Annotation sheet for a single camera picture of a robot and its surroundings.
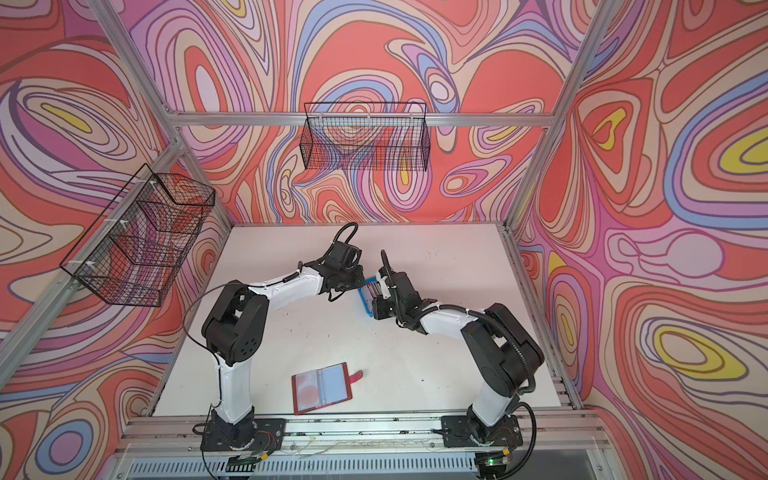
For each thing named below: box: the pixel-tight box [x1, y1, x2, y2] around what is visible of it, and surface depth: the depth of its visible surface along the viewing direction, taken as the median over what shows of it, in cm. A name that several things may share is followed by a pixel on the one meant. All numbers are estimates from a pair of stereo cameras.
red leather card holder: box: [291, 362, 363, 416], surface depth 82 cm
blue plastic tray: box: [358, 276, 381, 317], surface depth 96 cm
